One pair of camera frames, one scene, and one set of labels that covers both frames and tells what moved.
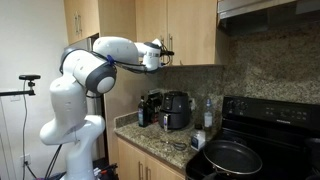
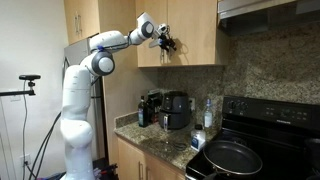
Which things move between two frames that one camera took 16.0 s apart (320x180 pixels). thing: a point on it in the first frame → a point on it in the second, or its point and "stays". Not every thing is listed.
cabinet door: x=191 y=31 stays
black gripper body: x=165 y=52 → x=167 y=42
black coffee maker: x=175 y=110 stays
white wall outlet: x=25 y=158 stays
